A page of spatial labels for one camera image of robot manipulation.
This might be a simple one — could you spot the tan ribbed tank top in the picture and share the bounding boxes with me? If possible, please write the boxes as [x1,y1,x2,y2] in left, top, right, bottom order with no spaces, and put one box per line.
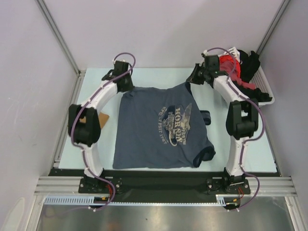
[98,113,110,129]

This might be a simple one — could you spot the blue printed garment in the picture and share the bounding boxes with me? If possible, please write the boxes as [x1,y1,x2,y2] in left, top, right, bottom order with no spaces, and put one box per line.
[113,82,216,169]

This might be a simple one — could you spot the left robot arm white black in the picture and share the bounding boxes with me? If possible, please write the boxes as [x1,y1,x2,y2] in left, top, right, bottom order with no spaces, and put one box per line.
[68,60,134,193]

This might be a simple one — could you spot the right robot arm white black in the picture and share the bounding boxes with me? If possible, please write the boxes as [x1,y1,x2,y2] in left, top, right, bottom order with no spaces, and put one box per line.
[186,54,260,193]

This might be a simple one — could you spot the red garment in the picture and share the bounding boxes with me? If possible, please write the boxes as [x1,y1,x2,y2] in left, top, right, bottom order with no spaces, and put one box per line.
[219,55,256,90]

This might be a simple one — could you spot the pink garment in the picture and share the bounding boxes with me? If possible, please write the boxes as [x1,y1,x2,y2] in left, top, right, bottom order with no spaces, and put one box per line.
[220,60,242,85]

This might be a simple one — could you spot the white black printed garment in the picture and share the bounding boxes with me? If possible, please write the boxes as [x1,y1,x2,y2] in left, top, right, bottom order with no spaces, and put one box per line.
[222,47,241,63]

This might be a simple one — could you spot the grey plastic laundry basket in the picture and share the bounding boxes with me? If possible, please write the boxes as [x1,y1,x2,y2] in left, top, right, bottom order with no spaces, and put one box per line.
[250,66,275,107]

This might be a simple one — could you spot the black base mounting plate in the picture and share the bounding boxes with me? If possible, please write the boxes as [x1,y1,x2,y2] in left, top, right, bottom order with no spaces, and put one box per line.
[49,168,251,203]

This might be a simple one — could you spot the left side aluminium rail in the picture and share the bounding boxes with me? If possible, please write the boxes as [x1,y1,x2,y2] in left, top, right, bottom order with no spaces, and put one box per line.
[53,69,87,169]

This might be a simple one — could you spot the left aluminium frame post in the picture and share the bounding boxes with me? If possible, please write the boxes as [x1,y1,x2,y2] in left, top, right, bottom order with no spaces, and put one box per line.
[35,0,81,76]

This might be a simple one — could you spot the aluminium frame post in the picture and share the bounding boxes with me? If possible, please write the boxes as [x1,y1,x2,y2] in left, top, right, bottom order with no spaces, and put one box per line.
[256,0,292,56]
[35,0,81,76]

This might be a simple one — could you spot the right aluminium frame post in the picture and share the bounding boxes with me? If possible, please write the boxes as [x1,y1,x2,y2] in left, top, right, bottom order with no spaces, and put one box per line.
[256,0,292,56]

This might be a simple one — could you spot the white slotted cable duct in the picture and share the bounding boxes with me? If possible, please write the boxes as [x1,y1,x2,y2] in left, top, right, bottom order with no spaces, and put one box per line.
[44,195,241,206]

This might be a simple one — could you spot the front aluminium frame rail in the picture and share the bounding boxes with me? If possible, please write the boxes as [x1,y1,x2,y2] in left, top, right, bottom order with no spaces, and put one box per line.
[34,176,296,196]

